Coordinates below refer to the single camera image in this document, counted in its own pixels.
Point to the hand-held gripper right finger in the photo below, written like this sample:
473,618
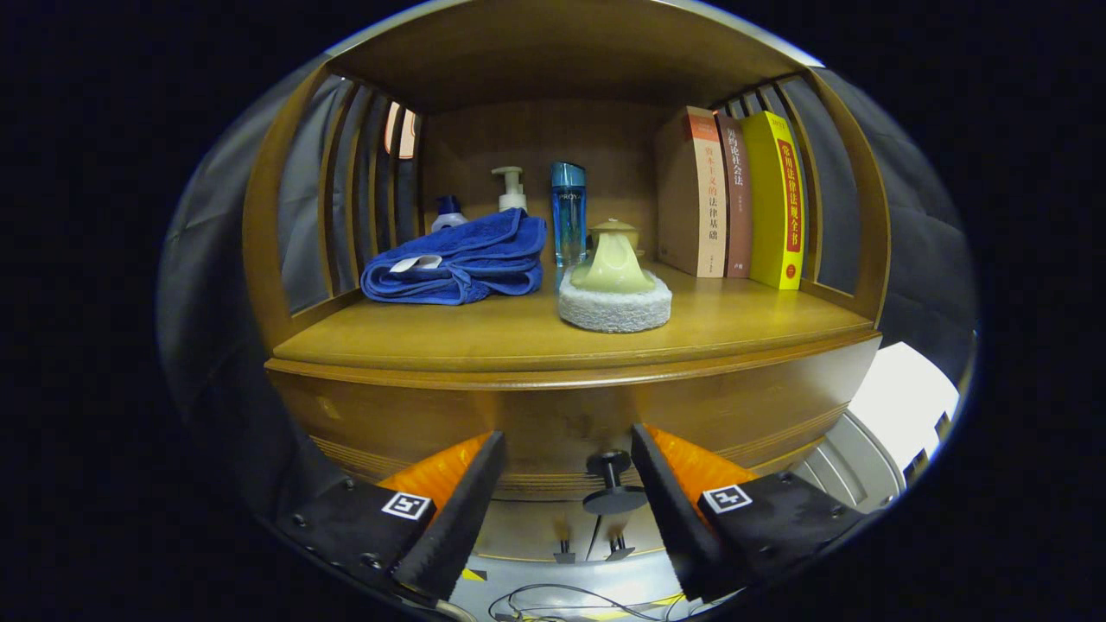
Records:
670,510

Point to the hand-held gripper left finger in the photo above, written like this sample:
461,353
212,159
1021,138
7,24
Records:
454,518

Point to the wooden drawer with black knob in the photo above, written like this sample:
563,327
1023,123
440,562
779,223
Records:
518,423

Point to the wooden cabinet with slatted shelf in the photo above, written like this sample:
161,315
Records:
562,52

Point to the white panelled door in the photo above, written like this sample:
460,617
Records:
851,471

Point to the folded blue towel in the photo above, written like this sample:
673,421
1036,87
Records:
458,263

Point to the lidded ceramic tea cup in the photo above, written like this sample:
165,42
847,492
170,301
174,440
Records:
615,229

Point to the small white bottle blue cap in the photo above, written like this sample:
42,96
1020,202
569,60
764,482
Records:
448,216

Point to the brown book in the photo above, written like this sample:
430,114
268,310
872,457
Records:
737,207

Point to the tall blue glass bottle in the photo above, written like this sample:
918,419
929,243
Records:
568,216

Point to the beige book with orange band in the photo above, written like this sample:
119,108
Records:
691,199

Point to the yellow book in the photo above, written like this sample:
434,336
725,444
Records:
773,207

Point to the white pump bottle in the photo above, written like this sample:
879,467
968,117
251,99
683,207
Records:
511,194

